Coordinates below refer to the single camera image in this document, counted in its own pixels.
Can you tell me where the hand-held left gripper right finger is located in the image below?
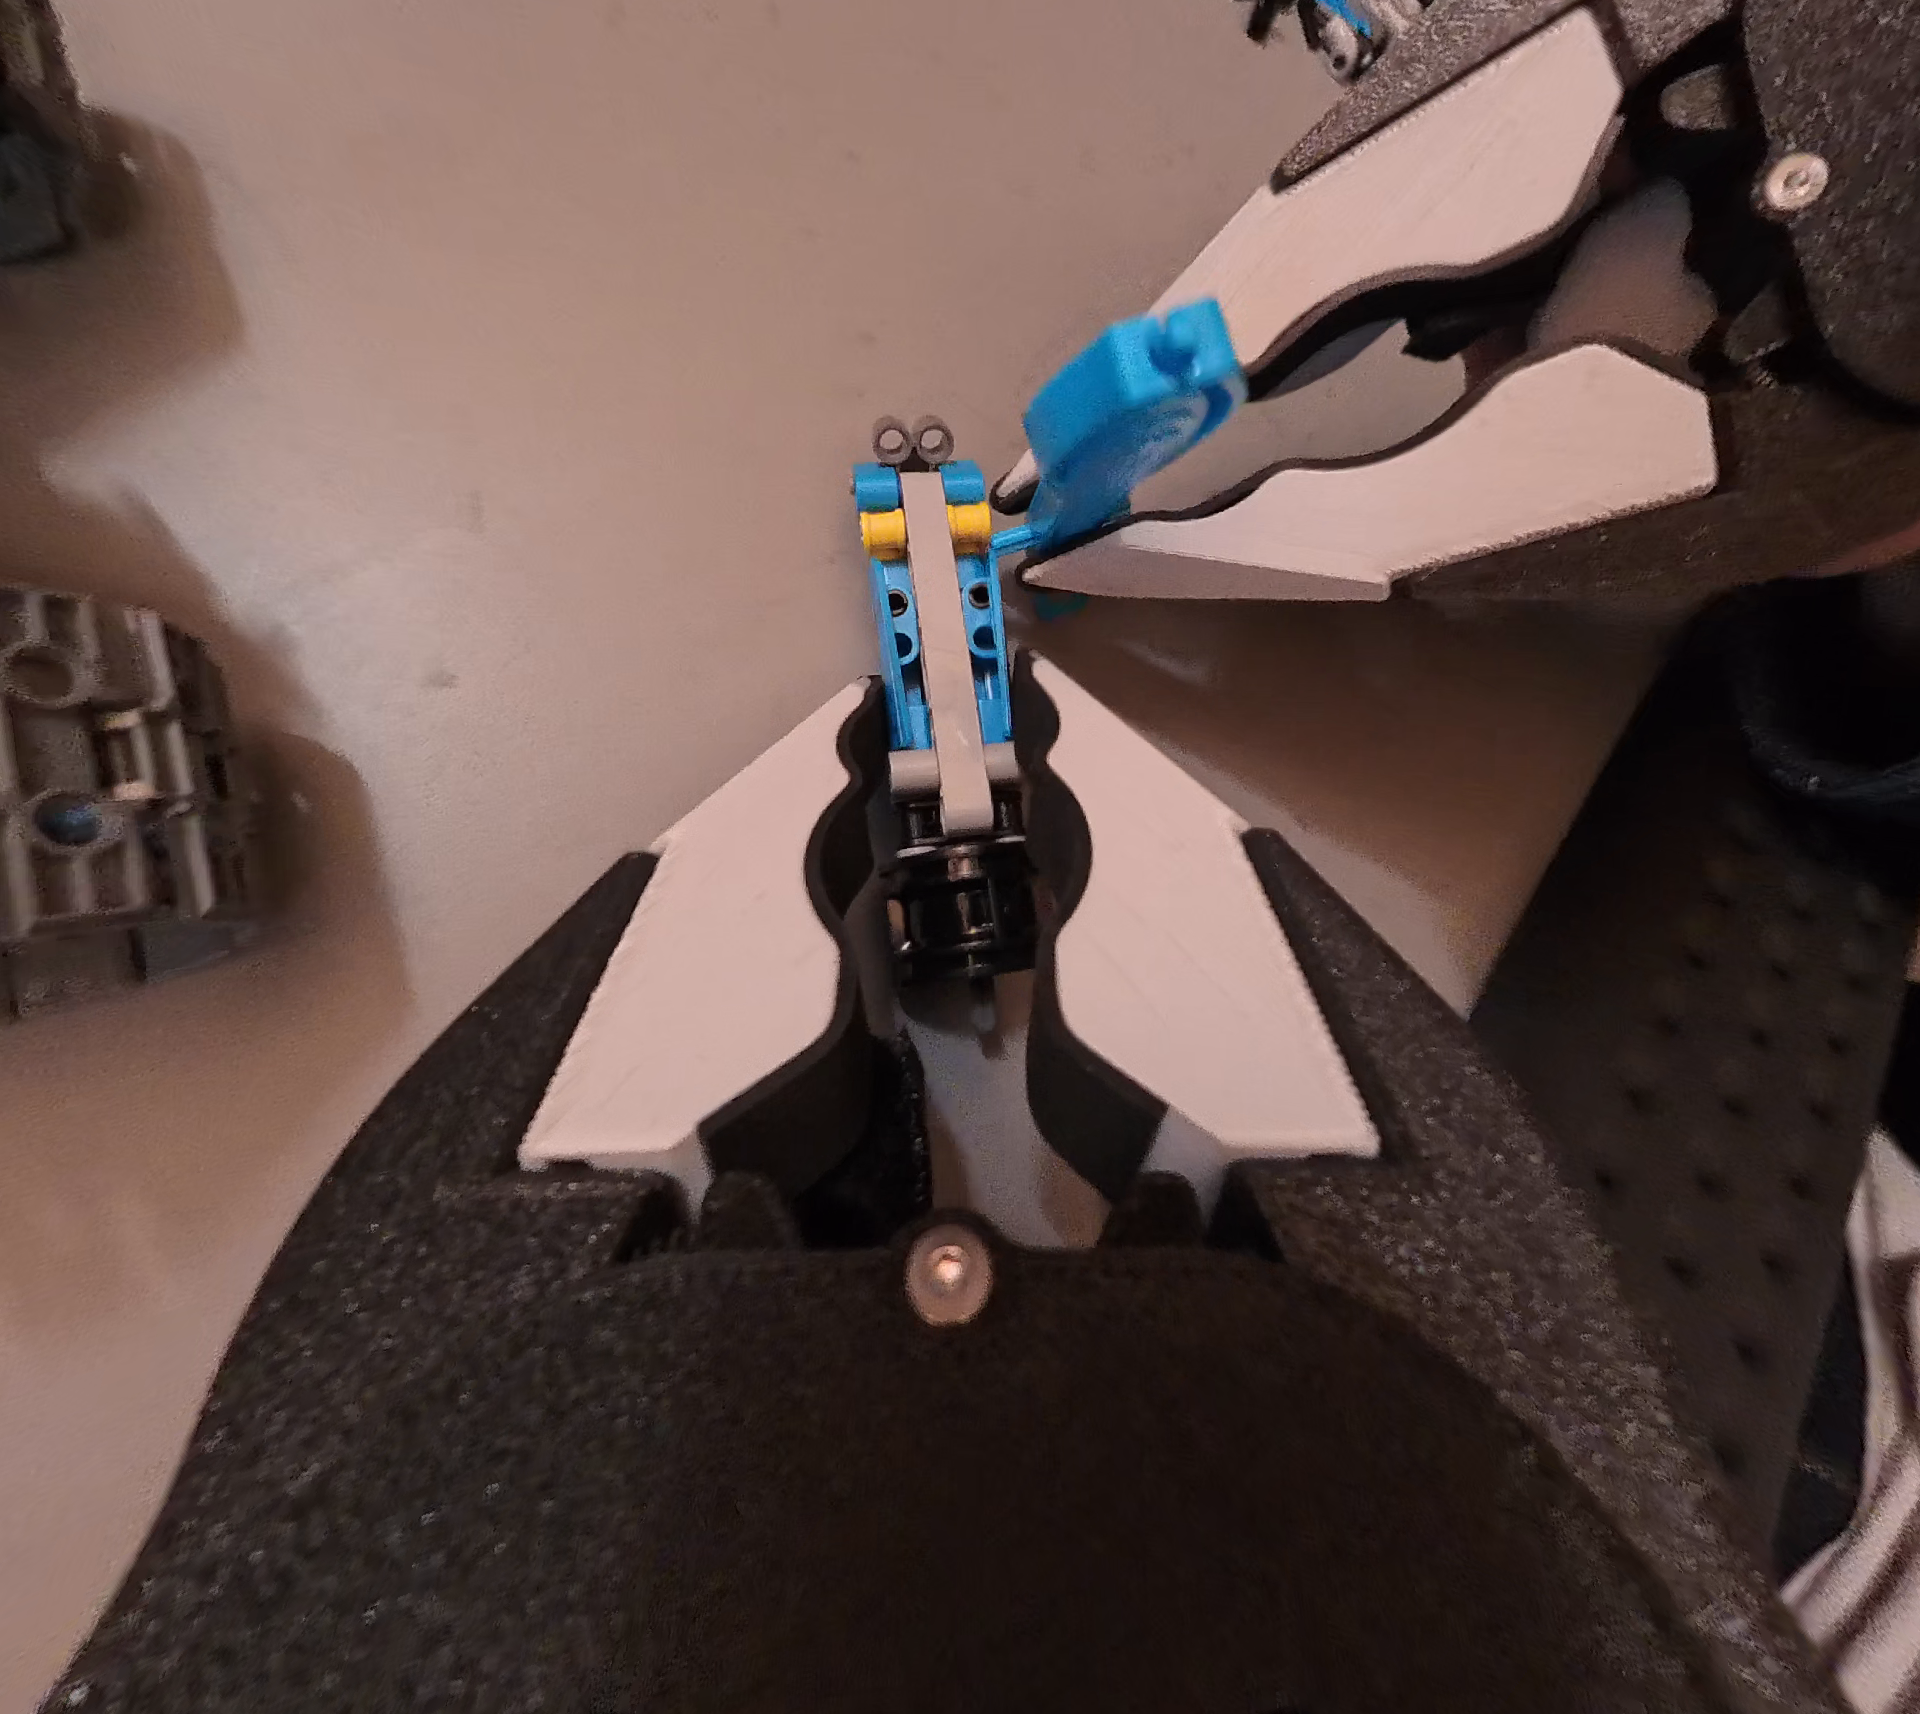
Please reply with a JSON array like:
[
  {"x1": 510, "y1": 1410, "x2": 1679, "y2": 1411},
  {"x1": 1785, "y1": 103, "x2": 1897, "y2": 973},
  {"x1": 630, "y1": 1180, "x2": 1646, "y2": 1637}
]
[{"x1": 1016, "y1": 653, "x2": 1381, "y2": 1209}]

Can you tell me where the blue grey brick assembly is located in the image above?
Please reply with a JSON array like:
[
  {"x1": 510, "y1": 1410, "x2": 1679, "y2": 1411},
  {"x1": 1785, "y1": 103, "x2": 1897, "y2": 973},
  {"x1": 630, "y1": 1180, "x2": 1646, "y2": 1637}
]
[{"x1": 852, "y1": 413, "x2": 1037, "y2": 1018}]

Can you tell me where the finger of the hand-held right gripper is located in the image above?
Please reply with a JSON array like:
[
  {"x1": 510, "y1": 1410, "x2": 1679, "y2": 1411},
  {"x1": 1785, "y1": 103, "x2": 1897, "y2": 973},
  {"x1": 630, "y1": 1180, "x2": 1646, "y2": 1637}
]
[
  {"x1": 1016, "y1": 344, "x2": 1718, "y2": 605},
  {"x1": 997, "y1": 0, "x2": 1636, "y2": 507}
]

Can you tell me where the blue tracked toy robot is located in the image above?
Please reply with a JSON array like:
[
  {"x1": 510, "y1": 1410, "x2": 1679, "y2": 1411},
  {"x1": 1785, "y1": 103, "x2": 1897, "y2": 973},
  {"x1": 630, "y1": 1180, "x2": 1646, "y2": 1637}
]
[{"x1": 0, "y1": 0, "x2": 275, "y2": 1022}]

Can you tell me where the white desk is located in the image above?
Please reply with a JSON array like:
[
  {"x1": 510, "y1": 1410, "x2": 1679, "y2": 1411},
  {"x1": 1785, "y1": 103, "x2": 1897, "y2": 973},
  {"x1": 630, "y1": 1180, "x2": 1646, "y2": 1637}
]
[{"x1": 0, "y1": 0, "x2": 1682, "y2": 1714}]

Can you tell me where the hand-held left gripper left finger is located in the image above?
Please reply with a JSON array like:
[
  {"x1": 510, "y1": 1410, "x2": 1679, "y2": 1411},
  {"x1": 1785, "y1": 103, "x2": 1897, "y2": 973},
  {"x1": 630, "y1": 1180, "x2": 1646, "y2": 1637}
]
[{"x1": 514, "y1": 676, "x2": 891, "y2": 1170}]

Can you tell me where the blue round brick piece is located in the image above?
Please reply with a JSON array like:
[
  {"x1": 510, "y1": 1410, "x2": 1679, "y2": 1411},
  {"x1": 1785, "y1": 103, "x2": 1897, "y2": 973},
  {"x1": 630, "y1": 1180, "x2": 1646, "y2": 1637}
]
[{"x1": 990, "y1": 295, "x2": 1251, "y2": 620}]

